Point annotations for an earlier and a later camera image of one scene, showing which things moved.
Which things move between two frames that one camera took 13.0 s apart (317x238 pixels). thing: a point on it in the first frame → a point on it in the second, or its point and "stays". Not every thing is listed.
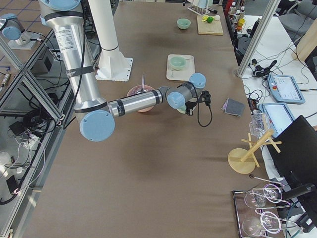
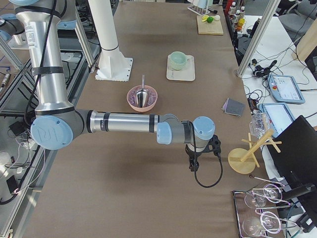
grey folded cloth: x=232 y=107 stays
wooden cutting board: x=213 y=28 stays
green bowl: x=184 y=23 → x=178 y=57
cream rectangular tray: x=180 y=67 stays
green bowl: x=182 y=109 → x=178 y=66
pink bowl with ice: x=132 y=91 stays
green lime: x=210 y=19 stays
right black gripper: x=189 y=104 → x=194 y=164
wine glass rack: x=253 y=224 stays
